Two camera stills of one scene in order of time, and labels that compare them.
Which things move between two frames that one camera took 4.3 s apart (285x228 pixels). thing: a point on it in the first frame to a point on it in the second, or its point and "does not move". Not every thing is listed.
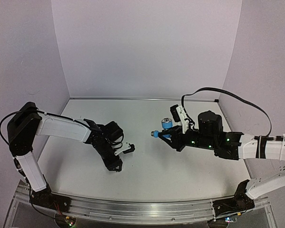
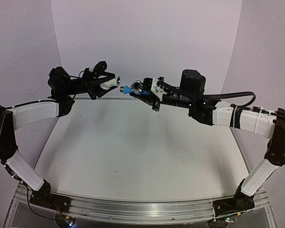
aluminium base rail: x=135 y=211 does not move
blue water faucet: x=166 y=124 to x=136 y=88
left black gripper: x=111 y=164 to x=92 y=81
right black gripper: x=175 y=137 to x=154 y=103
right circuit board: x=230 y=220 does not move
